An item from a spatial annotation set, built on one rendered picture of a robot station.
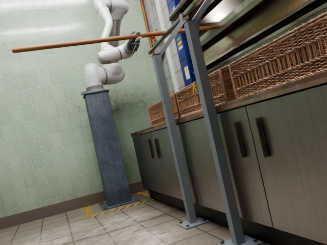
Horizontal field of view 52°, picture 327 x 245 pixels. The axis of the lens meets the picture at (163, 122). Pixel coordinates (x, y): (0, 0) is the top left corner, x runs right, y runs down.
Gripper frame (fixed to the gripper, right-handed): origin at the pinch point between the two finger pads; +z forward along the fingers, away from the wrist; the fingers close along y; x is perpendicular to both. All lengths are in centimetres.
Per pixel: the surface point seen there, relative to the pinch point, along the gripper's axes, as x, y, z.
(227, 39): -54, 15, 20
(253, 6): -54, 8, 55
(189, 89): -4, 48, 53
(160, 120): -4, 59, -3
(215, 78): -4, 49, 83
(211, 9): -62, -15, -4
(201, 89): 6, 53, 88
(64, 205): 67, 115, -119
